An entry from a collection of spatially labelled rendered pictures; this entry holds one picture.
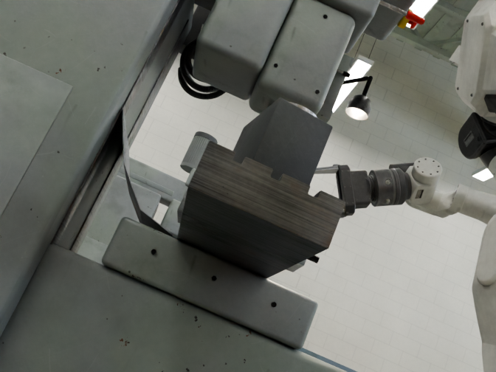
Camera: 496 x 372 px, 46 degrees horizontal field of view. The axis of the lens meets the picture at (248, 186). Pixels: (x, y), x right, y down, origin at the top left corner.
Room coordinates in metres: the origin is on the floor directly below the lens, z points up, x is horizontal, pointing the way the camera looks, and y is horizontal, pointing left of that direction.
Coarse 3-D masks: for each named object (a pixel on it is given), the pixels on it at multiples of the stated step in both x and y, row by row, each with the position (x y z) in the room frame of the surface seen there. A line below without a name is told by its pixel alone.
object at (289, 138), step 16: (272, 112) 1.00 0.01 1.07; (288, 112) 1.00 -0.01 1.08; (304, 112) 1.01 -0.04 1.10; (256, 128) 1.08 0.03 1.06; (272, 128) 1.00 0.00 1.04; (288, 128) 1.01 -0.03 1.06; (304, 128) 1.01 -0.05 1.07; (320, 128) 1.02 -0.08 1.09; (240, 144) 1.16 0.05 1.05; (256, 144) 1.02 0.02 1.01; (272, 144) 1.00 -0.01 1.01; (288, 144) 1.01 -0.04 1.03; (304, 144) 1.02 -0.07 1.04; (320, 144) 1.02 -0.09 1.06; (240, 160) 1.10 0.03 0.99; (256, 160) 1.00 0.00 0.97; (272, 160) 1.01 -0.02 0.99; (288, 160) 1.01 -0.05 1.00; (304, 160) 1.02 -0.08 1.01; (272, 176) 1.01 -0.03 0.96; (304, 176) 1.02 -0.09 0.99
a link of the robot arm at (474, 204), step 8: (472, 192) 1.24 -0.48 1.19; (480, 192) 1.24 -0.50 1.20; (472, 200) 1.23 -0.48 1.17; (480, 200) 1.23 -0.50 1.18; (488, 200) 1.22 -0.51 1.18; (464, 208) 1.25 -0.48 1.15; (472, 208) 1.24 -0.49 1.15; (480, 208) 1.23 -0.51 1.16; (488, 208) 1.22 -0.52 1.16; (472, 216) 1.26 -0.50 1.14; (480, 216) 1.24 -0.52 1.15; (488, 216) 1.23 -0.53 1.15
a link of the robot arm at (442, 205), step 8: (448, 192) 1.32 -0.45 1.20; (456, 192) 1.25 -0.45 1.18; (464, 192) 1.24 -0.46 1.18; (432, 200) 1.32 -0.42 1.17; (440, 200) 1.32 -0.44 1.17; (448, 200) 1.31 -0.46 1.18; (456, 200) 1.25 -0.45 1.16; (464, 200) 1.24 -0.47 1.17; (416, 208) 1.33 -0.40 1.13; (424, 208) 1.32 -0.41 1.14; (432, 208) 1.31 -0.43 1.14; (440, 208) 1.30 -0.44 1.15; (448, 208) 1.28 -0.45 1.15; (456, 208) 1.26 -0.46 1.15; (440, 216) 1.31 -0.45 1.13
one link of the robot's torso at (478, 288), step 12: (492, 228) 0.96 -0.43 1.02; (492, 240) 0.95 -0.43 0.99; (480, 252) 0.99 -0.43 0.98; (492, 252) 0.95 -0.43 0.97; (480, 264) 0.97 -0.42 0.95; (492, 264) 0.94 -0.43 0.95; (480, 276) 0.96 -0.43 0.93; (492, 276) 0.93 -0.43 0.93; (480, 288) 0.97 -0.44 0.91; (492, 288) 0.94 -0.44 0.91; (480, 300) 0.97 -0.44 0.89; (492, 300) 0.94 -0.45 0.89; (480, 312) 0.97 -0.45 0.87; (492, 312) 0.95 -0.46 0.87; (480, 324) 0.98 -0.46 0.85; (492, 324) 0.95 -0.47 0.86; (480, 336) 0.98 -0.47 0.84; (492, 336) 0.95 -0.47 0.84; (492, 348) 0.96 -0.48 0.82; (492, 360) 0.95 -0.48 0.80
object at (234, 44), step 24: (216, 0) 1.40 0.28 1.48; (240, 0) 1.39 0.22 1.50; (264, 0) 1.39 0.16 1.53; (288, 0) 1.40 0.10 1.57; (216, 24) 1.39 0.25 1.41; (240, 24) 1.39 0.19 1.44; (264, 24) 1.39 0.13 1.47; (216, 48) 1.39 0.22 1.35; (240, 48) 1.39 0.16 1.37; (264, 48) 1.39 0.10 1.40; (216, 72) 1.52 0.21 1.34; (240, 72) 1.46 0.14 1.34; (240, 96) 1.60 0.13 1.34
